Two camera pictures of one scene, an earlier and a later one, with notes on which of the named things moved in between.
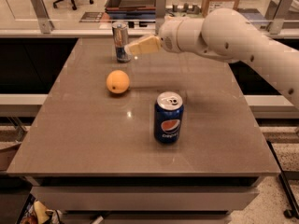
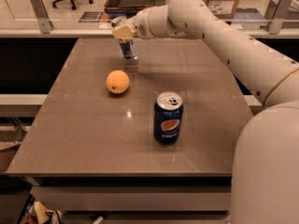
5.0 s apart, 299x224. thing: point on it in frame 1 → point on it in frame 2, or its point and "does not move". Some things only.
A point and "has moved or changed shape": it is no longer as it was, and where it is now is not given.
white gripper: (168, 35) → (140, 24)
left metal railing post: (46, 22) does not move
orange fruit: (118, 81) does not move
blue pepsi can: (168, 117) does not move
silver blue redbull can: (120, 35) has moved or changed shape
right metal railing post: (277, 24) does not move
